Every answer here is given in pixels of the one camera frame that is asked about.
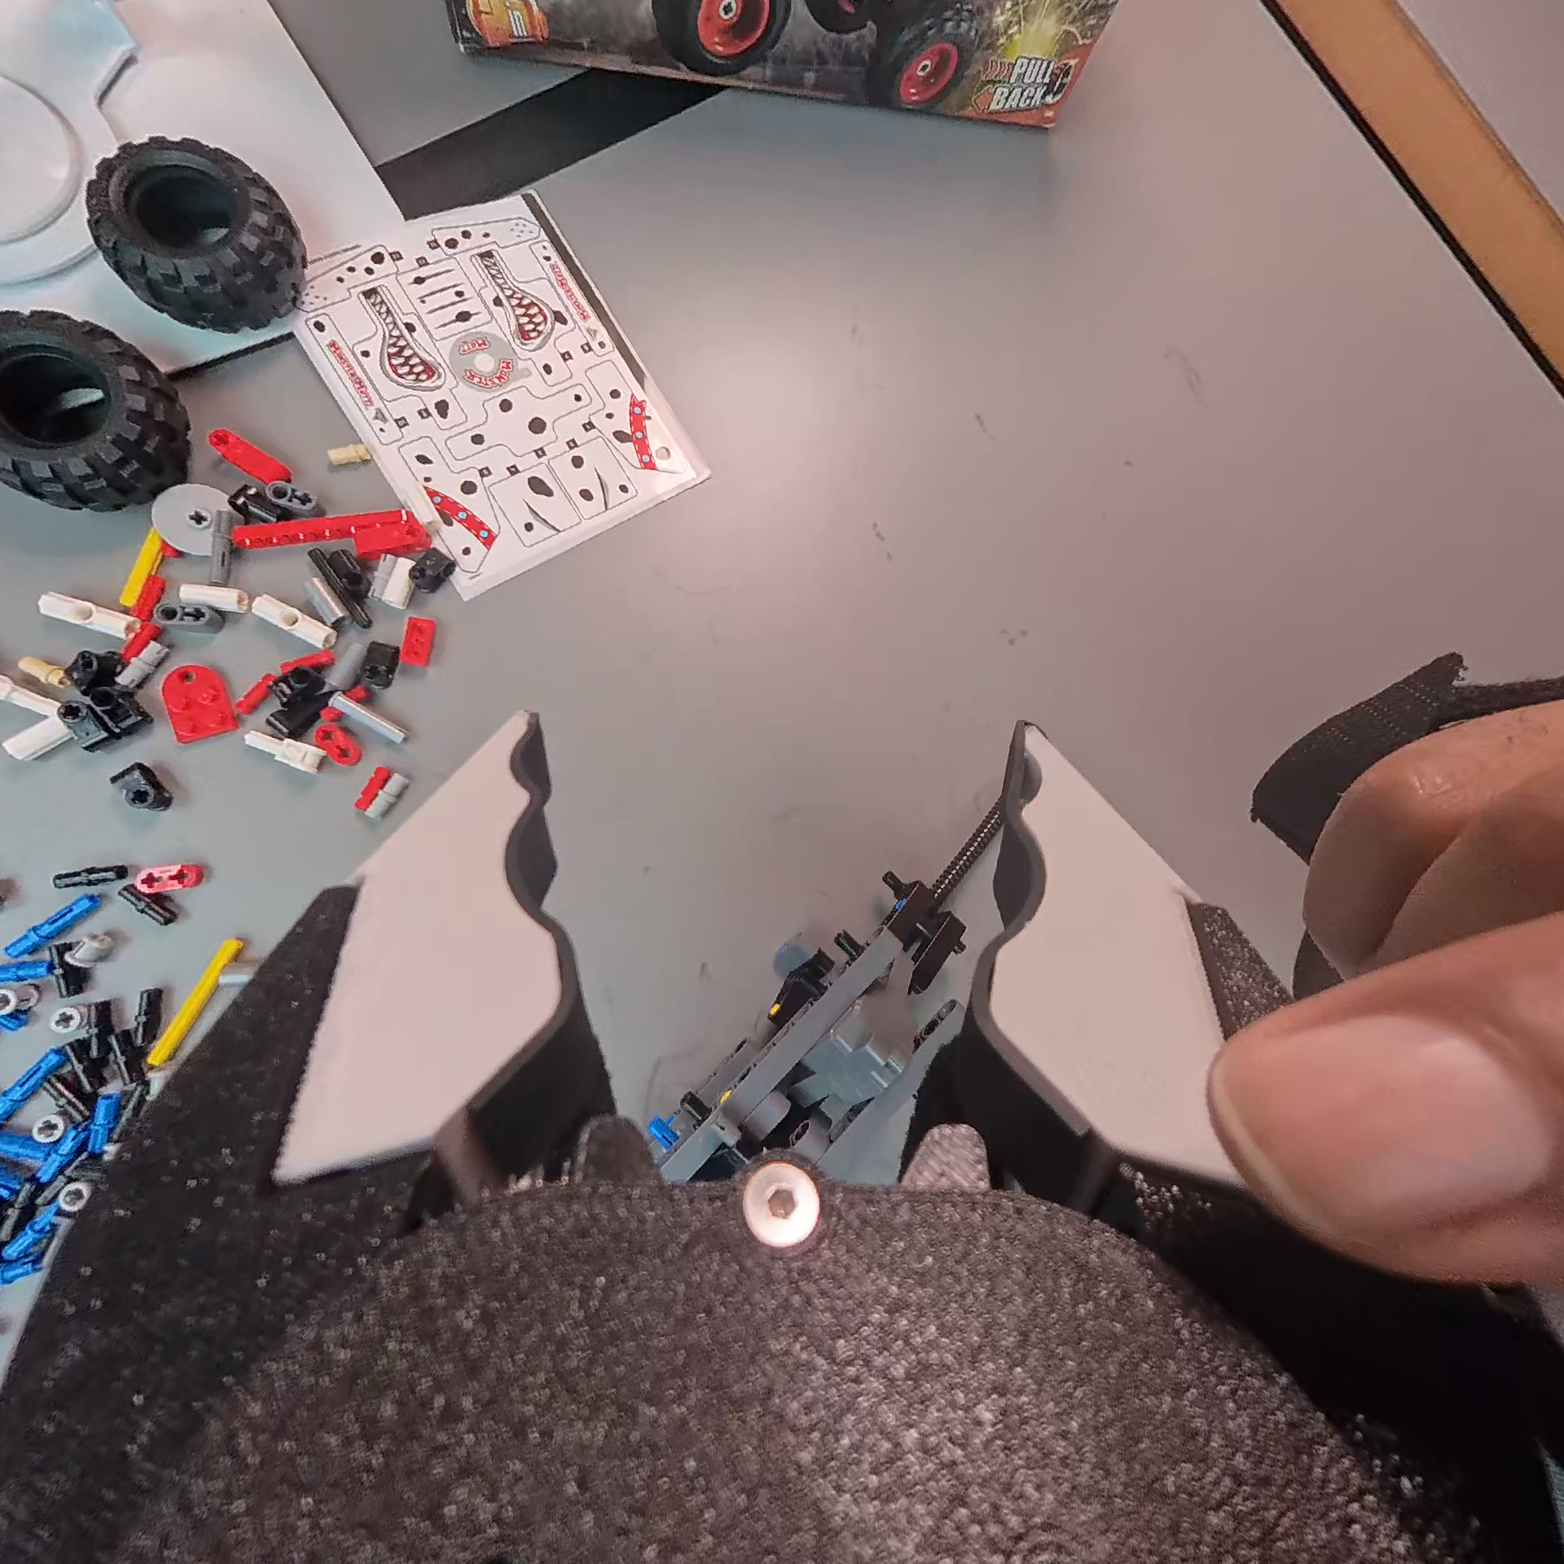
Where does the person's right hand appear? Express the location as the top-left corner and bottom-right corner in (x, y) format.
(1206, 709), (1564, 1291)

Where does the white and wooden book stand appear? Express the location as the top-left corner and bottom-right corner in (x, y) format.
(0, 0), (406, 383)

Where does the white sticker sheet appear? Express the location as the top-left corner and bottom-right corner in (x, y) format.
(293, 191), (714, 603)

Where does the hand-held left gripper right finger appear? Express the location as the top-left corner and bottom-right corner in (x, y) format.
(963, 719), (1253, 1195)

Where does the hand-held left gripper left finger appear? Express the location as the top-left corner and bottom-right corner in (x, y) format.
(269, 709), (587, 1193)

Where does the grey desk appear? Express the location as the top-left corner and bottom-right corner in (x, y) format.
(0, 0), (1564, 1371)

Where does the toy truck cardboard box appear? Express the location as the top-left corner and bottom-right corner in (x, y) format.
(445, 0), (1121, 133)

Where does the pile of blue black pins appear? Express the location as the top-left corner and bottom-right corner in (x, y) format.
(0, 856), (249, 1288)

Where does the black toy tyre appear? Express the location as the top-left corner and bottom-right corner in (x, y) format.
(0, 312), (192, 514)
(87, 136), (310, 335)

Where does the grey toy brick chassis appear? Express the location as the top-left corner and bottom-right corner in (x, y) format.
(649, 796), (1018, 1190)

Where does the pile of red white bricks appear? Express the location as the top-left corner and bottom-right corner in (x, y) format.
(0, 429), (466, 823)

